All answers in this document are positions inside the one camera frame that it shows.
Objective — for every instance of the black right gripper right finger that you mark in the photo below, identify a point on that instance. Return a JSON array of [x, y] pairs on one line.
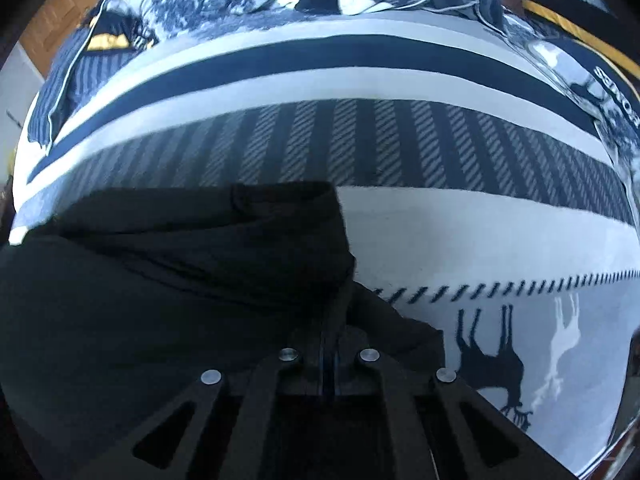
[[395, 426]]

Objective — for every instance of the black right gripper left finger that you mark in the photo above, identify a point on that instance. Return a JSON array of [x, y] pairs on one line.
[[219, 424]]

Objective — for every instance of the black puffer jacket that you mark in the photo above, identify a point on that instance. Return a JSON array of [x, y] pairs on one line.
[[113, 307]]

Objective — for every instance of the blue striped bed sheet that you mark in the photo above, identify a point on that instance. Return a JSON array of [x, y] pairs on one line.
[[476, 197]]

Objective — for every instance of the blue striped pillow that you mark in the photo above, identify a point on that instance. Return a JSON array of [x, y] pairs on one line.
[[103, 43]]

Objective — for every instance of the lying blue homes pillow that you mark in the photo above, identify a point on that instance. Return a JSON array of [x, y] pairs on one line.
[[601, 90]]

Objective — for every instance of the brown wooden door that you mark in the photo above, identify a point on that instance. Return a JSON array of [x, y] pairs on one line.
[[53, 22]]

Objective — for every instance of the upright blue homes pillow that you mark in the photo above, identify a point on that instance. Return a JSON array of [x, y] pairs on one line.
[[607, 26]]

